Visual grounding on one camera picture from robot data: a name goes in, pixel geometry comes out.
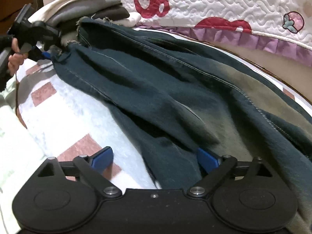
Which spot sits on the person's left hand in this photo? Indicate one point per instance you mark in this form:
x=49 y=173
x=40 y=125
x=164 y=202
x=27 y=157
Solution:
x=17 y=59

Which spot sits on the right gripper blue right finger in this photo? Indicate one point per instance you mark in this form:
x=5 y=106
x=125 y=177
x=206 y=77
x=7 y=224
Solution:
x=218 y=169

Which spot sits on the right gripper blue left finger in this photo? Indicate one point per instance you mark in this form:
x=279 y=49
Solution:
x=91 y=170

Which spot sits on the dark blue denim jeans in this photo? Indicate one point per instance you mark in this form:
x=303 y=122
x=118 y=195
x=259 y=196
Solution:
x=173 y=97

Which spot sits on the folded dark grey garment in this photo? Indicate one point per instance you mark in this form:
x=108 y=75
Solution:
x=114 y=13

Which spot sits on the white bear strawberry quilt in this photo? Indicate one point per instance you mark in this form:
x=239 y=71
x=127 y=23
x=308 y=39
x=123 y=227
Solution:
x=281 y=27

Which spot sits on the white checkered bed sheet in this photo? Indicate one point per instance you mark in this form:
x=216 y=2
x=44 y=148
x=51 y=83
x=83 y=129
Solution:
x=43 y=116

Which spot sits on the beige wooden bed rail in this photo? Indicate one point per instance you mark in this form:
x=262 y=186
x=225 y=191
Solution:
x=290 y=71

